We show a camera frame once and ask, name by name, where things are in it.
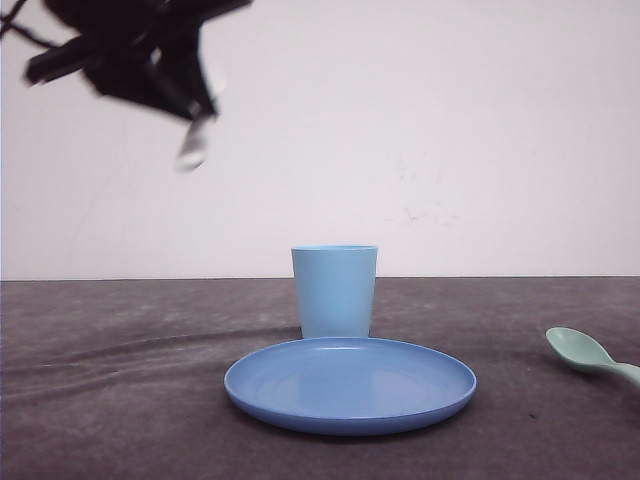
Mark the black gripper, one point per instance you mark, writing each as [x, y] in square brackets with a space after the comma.
[144, 52]

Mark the white plastic fork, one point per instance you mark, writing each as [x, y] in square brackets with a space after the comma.
[195, 145]

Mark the light blue plastic cup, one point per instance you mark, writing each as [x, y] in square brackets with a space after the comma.
[335, 287]

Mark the mint green plastic spoon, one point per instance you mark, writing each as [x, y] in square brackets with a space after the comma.
[583, 353]

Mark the grey table cloth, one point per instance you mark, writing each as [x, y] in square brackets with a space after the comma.
[124, 380]

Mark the blue plastic plate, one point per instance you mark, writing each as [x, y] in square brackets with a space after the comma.
[350, 386]

